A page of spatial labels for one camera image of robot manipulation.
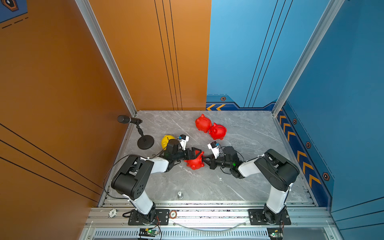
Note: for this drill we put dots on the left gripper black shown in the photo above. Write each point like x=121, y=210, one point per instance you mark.
x=192, y=153

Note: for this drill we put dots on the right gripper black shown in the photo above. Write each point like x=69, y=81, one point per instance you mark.
x=212, y=162

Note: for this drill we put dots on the red piggy bank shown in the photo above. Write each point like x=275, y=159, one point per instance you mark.
x=203, y=123
x=196, y=163
x=217, y=132

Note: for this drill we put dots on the yellow piggy bank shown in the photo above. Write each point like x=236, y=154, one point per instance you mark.
x=166, y=140

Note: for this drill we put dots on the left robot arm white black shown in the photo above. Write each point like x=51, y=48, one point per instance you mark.
x=131, y=179

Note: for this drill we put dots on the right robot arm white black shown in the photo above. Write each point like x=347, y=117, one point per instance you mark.
x=278, y=170

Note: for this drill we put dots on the black microphone on stand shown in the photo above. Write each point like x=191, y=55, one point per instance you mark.
x=145, y=142

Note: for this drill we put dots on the left circuit board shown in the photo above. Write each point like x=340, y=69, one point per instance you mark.
x=147, y=234

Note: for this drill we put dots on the circuit board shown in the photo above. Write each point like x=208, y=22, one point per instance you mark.
x=275, y=234
x=147, y=234

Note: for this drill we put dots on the right circuit board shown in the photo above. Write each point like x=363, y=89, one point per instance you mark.
x=275, y=234

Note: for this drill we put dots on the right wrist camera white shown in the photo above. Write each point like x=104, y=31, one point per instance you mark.
x=214, y=147

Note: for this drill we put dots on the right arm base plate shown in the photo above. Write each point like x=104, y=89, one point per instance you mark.
x=267, y=217

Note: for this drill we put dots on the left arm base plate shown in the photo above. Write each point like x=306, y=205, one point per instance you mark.
x=161, y=217

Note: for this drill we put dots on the left aluminium corner post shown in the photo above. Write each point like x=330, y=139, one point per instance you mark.
x=101, y=42

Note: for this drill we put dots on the aluminium corner post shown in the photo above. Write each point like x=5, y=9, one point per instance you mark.
x=101, y=42
x=328, y=16

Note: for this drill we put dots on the right aluminium corner post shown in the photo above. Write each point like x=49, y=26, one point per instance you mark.
x=328, y=16

